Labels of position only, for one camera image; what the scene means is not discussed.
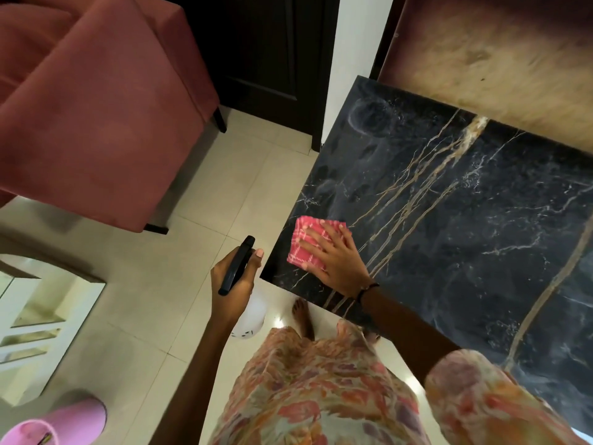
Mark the person's left thumb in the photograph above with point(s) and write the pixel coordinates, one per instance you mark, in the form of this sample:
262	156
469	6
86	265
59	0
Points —
255	261

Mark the person's right thumb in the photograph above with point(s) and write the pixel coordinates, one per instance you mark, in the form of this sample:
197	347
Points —
312	267

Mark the white framed mirror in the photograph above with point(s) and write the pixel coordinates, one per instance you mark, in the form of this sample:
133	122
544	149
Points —
37	315

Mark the pink checked cleaning cloth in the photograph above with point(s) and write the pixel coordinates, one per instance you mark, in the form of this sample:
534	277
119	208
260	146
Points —
301	234

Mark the person's right forearm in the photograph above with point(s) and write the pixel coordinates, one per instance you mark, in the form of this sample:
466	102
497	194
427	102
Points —
407	331

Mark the dark wooden door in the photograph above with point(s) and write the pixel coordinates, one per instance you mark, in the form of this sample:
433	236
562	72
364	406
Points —
264	55

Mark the person's right little finger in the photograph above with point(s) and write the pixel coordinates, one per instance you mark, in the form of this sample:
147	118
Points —
345	234

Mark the person's left forearm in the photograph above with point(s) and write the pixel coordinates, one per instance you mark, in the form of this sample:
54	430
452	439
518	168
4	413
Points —
204	380

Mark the white spray bottle black nozzle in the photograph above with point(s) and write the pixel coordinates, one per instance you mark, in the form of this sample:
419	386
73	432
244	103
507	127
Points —
237	266

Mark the person's left hand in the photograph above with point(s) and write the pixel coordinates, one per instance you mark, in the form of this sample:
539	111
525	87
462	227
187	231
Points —
227	301

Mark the pink plastic bucket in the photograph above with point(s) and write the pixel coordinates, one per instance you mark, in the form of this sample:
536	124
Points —
60	426

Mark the person's right middle finger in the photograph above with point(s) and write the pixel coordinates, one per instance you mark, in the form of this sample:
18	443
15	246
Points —
320	237

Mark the person's right hand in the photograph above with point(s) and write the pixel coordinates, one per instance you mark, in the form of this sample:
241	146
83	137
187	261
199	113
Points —
343	266

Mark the red upholstered armchair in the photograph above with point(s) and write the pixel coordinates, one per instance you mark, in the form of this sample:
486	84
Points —
97	111

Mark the brown wooden panel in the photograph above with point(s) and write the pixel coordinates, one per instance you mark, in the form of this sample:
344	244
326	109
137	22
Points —
500	60

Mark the person's bare foot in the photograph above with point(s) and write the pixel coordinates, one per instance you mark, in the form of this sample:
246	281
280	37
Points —
303	319

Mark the floral patterned dress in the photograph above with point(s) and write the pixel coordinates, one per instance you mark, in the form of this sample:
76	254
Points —
315	393

